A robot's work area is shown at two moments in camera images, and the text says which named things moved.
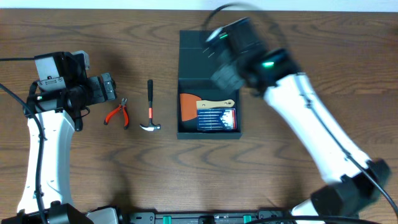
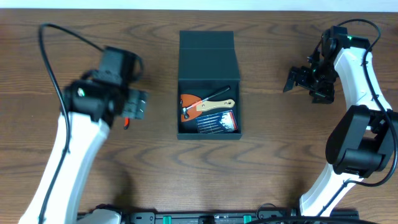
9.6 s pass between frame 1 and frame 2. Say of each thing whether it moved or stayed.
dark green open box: stayed
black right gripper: moved
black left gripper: moved
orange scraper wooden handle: stayed
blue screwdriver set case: moved
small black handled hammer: moved
